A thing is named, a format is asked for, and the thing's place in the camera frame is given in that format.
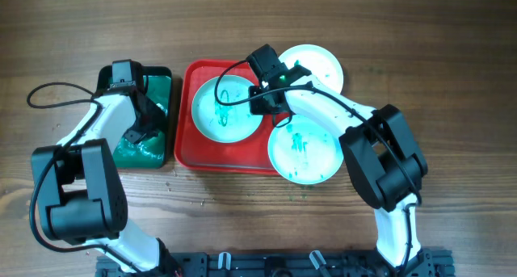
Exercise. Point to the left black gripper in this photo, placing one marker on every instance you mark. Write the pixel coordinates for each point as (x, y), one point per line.
(135, 136)

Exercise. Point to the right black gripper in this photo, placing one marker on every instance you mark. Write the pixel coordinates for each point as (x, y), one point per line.
(257, 108)

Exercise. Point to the white plate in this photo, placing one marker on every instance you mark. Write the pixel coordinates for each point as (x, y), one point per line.
(219, 123)

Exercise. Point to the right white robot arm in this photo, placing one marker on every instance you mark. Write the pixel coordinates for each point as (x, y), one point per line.
(383, 160)

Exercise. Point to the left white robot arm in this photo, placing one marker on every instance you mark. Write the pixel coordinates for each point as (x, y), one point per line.
(78, 202)

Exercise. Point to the dark green water tray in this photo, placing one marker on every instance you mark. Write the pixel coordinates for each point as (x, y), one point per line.
(149, 152)

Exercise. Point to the red plastic tray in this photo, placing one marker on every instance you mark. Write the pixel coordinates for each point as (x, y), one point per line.
(196, 152)

